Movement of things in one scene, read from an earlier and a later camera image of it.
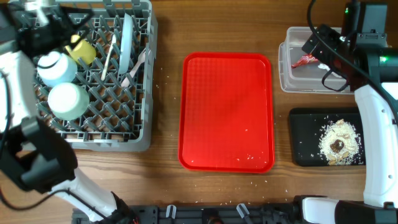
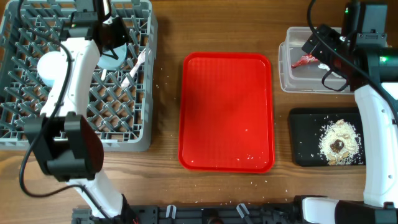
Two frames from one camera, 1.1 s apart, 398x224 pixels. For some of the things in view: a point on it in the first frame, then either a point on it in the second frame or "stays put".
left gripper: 72,24 -> 124,32
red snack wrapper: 308,58 stays put
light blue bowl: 55,67 stays put
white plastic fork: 142,59 stays put
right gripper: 319,52 stays put
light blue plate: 127,43 -> 110,63
